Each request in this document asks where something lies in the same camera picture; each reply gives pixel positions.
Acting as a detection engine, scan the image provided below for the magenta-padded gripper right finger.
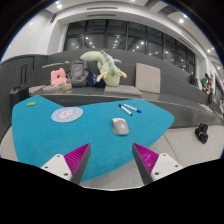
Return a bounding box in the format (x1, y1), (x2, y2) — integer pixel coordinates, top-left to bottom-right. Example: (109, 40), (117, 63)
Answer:
(131, 142), (184, 185)

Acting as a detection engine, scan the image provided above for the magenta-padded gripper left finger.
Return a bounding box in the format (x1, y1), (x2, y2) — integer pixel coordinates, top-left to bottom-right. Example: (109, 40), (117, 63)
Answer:
(40, 143), (92, 185)

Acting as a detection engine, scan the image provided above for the grey computer mouse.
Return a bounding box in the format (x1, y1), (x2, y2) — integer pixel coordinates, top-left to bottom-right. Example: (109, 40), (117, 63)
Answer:
(111, 117), (130, 136)

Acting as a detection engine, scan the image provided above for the round printed mouse pad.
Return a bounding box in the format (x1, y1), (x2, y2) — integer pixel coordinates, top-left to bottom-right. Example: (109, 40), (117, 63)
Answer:
(50, 106), (84, 124)

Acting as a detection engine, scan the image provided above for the blue-capped white marker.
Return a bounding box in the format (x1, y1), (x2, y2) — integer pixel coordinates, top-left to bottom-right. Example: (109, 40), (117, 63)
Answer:
(123, 103), (142, 114)

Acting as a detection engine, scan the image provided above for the black-capped white marker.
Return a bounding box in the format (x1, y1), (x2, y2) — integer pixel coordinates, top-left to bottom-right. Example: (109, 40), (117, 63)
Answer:
(118, 103), (133, 117)

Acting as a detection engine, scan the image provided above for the black bag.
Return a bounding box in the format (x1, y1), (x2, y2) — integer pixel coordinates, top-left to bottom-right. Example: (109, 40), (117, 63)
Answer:
(194, 123), (210, 145)

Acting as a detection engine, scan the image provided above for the brown tape roll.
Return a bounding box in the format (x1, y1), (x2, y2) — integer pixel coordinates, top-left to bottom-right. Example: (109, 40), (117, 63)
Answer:
(61, 82), (73, 92)

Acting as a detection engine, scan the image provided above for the round grey cushion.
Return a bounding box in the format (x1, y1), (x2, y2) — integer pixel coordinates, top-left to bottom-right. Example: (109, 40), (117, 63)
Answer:
(41, 84), (64, 94)

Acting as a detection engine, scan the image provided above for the flat grey seat cushion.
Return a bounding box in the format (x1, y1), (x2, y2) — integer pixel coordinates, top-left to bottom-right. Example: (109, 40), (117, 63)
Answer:
(103, 84), (143, 98)

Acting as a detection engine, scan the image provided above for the small flat grey cushion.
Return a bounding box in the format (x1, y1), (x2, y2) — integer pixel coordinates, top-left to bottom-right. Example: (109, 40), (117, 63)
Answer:
(29, 84), (48, 95)

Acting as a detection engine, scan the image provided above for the dark blue patterned bag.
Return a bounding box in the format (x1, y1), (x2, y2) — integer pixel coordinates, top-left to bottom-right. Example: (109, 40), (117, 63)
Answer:
(85, 71), (107, 88)

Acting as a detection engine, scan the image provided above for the upright grey seat cushion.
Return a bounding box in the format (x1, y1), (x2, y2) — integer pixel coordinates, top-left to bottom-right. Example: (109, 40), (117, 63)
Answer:
(134, 62), (162, 94)

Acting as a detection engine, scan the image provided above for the pink plush cushion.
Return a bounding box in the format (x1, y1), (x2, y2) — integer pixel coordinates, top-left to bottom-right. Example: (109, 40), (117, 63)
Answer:
(50, 67), (69, 86)

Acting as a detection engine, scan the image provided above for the grey backpack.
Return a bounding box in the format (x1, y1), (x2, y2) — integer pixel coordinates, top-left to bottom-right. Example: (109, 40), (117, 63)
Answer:
(66, 58), (91, 88)

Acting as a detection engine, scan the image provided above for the black suitcase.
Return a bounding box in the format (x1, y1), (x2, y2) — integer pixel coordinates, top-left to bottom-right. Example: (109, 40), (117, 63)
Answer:
(8, 63), (30, 109)

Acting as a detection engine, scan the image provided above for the green plush toy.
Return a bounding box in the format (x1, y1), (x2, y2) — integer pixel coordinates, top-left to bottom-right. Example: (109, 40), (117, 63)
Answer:
(79, 49), (128, 88)

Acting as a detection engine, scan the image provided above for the person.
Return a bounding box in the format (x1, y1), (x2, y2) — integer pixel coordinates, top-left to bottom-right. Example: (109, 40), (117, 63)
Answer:
(200, 73), (215, 95)

